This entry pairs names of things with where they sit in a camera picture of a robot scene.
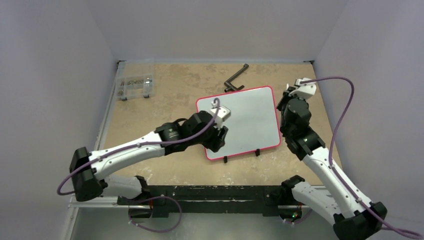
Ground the red framed whiteboard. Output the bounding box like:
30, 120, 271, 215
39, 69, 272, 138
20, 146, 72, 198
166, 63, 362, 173
195, 85, 281, 161

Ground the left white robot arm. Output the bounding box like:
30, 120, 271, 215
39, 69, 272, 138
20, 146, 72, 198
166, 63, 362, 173
66, 106, 231, 205

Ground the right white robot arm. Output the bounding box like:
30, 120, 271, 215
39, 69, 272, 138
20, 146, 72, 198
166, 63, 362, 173
276, 84, 388, 240

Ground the clear plastic screw box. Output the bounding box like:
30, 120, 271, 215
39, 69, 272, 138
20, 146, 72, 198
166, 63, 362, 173
115, 74, 155, 101

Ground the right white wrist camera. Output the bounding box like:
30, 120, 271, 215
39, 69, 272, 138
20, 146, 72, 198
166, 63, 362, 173
288, 77, 317, 100

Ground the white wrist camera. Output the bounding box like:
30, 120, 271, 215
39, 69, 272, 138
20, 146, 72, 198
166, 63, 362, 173
208, 105, 231, 129
288, 77, 317, 100

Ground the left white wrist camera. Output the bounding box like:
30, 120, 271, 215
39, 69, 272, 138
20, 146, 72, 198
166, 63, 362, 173
208, 105, 231, 129

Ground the black crank handle tool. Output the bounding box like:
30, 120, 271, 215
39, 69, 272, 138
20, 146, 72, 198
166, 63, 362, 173
223, 63, 250, 93

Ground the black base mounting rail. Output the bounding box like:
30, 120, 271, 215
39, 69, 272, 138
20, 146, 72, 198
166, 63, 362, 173
117, 185, 303, 220

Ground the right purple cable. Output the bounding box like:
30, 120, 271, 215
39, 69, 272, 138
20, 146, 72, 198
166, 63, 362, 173
299, 76, 424, 240

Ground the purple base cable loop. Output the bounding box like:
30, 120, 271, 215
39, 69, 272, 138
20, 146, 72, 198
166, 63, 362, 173
128, 196, 183, 232

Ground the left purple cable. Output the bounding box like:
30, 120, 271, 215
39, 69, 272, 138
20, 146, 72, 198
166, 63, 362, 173
56, 97, 221, 196

